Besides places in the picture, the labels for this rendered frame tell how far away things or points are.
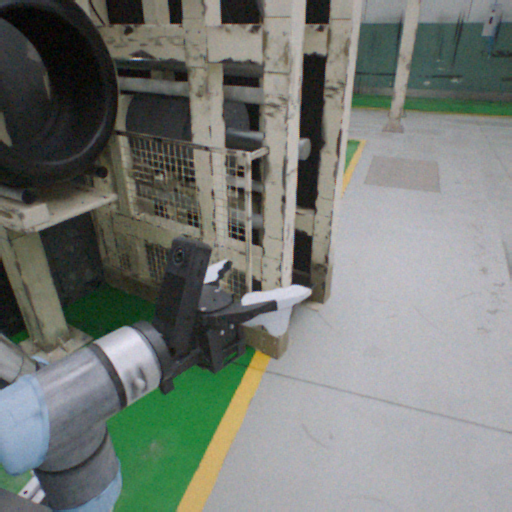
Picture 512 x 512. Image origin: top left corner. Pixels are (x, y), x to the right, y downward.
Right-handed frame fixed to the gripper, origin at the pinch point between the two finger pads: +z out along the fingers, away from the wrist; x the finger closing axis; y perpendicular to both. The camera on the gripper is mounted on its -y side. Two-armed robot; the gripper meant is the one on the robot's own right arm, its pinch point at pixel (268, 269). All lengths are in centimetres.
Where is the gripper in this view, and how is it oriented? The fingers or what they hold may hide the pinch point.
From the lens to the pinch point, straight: 55.8
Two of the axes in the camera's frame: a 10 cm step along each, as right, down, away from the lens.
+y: 1.0, 9.0, 4.2
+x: 7.0, 2.4, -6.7
